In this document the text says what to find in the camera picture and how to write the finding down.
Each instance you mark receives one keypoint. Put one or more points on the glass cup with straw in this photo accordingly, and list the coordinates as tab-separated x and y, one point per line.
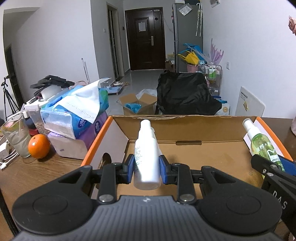
17	133

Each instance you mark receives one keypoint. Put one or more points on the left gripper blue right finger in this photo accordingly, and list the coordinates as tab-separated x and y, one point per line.
168	172

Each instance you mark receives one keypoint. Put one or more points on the black device stack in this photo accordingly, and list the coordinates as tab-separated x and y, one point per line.
50	86

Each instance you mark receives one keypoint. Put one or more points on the open cardboard box on floor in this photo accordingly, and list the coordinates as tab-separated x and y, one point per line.
138	106

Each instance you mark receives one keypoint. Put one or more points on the clear food container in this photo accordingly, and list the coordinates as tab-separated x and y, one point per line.
34	111

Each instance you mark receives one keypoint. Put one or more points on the metal storage cart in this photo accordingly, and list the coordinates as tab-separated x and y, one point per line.
213	76

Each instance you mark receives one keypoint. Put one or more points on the yellow bag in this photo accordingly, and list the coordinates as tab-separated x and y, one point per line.
191	58

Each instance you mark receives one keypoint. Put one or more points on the dark brown entrance door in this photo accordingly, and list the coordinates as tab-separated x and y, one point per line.
146	38

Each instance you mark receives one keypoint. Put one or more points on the orange cardboard box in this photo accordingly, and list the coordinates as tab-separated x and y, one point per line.
193	140

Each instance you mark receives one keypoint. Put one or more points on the orange fruit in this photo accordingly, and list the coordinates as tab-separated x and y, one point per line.
39	146

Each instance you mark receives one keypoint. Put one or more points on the black bag on chair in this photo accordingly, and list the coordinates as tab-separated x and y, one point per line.
185	94

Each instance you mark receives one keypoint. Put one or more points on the white board against wall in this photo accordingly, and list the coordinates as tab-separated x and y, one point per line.
248	104

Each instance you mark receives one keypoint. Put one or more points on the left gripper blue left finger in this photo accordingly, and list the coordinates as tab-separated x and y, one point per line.
126	170

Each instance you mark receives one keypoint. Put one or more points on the black camera tripod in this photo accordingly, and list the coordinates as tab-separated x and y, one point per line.
8	99

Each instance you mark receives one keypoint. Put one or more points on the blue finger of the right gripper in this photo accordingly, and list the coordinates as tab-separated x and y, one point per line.
289	166

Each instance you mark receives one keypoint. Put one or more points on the green spray bottle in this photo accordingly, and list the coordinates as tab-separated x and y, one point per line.
260	143

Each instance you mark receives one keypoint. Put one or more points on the white spray bottle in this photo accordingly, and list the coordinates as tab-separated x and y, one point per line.
146	155

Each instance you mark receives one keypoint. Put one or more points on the dried pink roses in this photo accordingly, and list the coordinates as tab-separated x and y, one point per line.
292	25

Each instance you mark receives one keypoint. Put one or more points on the blue tissue pack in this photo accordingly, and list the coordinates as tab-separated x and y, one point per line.
71	114

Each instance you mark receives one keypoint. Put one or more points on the grey refrigerator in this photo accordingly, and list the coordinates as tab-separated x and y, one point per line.
185	17

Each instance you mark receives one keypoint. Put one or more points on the purple tissue pack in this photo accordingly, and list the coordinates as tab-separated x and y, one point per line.
77	148

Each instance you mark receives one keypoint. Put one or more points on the blue pet feeder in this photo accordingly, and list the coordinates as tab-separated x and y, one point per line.
115	88

